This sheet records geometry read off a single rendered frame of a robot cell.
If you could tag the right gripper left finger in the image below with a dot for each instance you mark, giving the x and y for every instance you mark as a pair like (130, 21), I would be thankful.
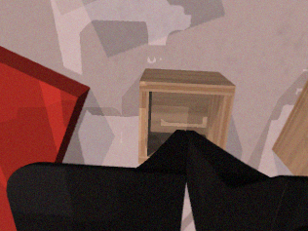
(47, 196)

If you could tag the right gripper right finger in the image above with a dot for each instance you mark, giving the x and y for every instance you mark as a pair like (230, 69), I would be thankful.
(228, 195)

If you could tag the red flat rectangular board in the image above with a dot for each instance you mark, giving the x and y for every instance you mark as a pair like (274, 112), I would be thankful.
(39, 110)

